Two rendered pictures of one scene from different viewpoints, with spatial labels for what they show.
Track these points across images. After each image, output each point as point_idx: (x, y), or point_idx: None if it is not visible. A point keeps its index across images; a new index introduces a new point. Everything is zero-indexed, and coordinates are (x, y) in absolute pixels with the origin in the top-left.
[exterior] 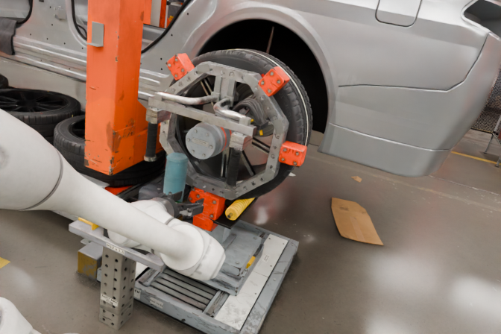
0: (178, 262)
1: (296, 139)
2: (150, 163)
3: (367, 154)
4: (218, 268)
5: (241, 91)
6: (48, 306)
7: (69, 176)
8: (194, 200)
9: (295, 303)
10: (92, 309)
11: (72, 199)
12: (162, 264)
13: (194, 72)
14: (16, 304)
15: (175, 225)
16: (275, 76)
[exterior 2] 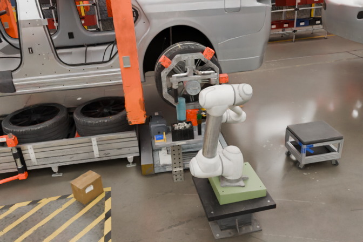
0: (239, 117)
1: (220, 72)
2: None
3: (237, 67)
4: (246, 115)
5: None
6: (149, 188)
7: None
8: (187, 115)
9: (232, 142)
10: (166, 181)
11: None
12: (202, 138)
13: (174, 61)
14: (137, 194)
15: (229, 110)
16: (210, 51)
